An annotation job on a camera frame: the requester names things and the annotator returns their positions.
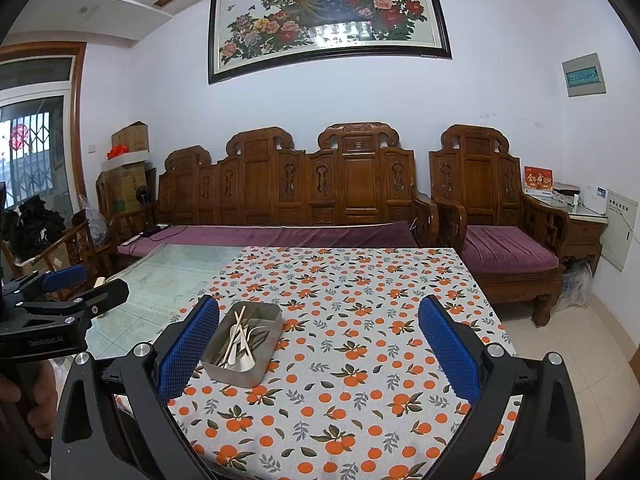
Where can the black cloth pile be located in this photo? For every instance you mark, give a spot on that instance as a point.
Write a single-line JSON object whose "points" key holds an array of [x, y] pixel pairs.
{"points": [[35, 227]]}

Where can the wooden chair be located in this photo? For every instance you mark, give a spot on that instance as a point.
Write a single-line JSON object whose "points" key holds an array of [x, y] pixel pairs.
{"points": [[80, 255]]}

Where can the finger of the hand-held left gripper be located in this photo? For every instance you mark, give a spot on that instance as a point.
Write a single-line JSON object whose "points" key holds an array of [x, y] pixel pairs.
{"points": [[65, 277], [100, 297]]}

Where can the purple armchair cushion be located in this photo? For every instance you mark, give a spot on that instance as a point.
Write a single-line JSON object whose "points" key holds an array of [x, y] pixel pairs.
{"points": [[505, 247]]}

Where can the white wall cabinet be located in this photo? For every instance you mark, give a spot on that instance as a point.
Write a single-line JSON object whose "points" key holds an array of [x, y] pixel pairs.
{"points": [[620, 230]]}

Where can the white flat box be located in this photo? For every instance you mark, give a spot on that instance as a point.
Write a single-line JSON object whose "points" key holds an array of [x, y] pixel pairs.
{"points": [[125, 162]]}

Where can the orange print tablecloth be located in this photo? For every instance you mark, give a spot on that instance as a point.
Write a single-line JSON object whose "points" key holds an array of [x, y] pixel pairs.
{"points": [[350, 385]]}

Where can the carved wooden armchair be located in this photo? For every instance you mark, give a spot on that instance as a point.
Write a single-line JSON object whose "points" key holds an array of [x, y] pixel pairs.
{"points": [[480, 170]]}

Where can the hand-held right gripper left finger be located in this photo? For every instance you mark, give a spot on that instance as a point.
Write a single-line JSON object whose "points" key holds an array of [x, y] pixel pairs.
{"points": [[190, 350]]}

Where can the white box device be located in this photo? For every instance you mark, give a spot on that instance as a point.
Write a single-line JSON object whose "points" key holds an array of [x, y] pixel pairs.
{"points": [[595, 199]]}

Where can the red gift box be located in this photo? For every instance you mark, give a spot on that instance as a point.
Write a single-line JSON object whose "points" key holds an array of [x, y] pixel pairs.
{"points": [[538, 179]]}

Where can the large cardboard box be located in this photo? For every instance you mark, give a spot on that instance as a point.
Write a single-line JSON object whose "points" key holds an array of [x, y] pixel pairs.
{"points": [[125, 187]]}

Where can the person's left hand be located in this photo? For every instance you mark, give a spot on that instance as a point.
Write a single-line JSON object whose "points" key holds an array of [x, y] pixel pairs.
{"points": [[42, 395]]}

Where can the wooden side table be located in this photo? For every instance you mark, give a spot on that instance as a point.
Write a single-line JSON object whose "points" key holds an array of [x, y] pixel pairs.
{"points": [[585, 232]]}

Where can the black desk fan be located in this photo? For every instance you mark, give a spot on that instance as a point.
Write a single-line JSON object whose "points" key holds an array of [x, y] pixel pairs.
{"points": [[146, 196]]}

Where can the white remote control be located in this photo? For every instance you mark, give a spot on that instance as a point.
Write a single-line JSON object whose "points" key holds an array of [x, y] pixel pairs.
{"points": [[131, 241]]}

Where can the rectangular metal tray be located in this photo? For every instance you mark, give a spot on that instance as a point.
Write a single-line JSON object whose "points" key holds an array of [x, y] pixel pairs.
{"points": [[225, 372]]}

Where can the small cardboard box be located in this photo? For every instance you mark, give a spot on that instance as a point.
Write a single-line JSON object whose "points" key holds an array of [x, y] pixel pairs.
{"points": [[130, 136]]}

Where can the clear plastic bag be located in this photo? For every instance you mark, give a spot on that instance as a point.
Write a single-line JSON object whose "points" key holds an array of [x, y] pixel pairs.
{"points": [[94, 222], [575, 285]]}

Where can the white plastic spoon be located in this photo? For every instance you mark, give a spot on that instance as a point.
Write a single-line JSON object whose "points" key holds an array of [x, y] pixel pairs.
{"points": [[246, 360]]}

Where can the window with metal grille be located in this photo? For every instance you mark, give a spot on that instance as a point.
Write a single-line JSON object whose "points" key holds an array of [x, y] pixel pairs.
{"points": [[35, 150]]}

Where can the carved wooden sofa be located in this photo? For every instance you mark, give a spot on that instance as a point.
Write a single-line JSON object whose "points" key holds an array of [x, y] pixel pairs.
{"points": [[357, 180]]}

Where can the framed peacock painting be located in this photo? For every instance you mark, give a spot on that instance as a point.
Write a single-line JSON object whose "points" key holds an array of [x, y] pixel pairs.
{"points": [[325, 10]]}

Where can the grey electrical panel box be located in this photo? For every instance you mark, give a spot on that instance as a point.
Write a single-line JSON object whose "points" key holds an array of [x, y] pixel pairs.
{"points": [[583, 75]]}

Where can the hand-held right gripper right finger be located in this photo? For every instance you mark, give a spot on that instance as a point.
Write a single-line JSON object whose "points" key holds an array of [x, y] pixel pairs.
{"points": [[445, 350]]}

